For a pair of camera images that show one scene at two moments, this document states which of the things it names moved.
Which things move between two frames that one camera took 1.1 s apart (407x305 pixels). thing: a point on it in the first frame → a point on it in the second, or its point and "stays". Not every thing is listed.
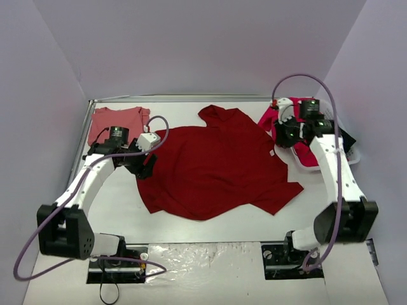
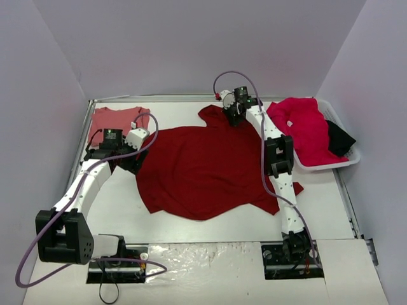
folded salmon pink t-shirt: (135, 119) stays
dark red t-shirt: (202, 173) stays
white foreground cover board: (215, 273) stays
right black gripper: (284, 134) → (233, 116)
